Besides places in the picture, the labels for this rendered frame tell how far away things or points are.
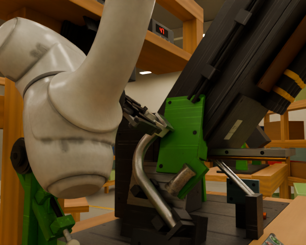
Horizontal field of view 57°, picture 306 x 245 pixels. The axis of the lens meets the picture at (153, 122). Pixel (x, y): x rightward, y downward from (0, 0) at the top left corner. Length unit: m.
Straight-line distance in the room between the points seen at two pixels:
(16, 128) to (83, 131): 0.47
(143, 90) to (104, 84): 11.21
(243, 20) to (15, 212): 0.72
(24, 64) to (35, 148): 0.14
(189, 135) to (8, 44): 0.46
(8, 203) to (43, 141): 0.50
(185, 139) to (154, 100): 10.48
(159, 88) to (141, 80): 0.93
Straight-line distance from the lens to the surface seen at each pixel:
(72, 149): 0.34
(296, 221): 1.05
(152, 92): 11.28
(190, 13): 1.66
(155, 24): 1.14
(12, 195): 0.82
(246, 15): 0.74
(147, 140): 0.75
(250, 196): 0.80
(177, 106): 0.77
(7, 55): 0.45
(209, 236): 0.82
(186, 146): 0.72
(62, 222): 0.61
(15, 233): 0.82
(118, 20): 0.32
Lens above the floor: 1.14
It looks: 4 degrees up
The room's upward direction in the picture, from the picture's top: straight up
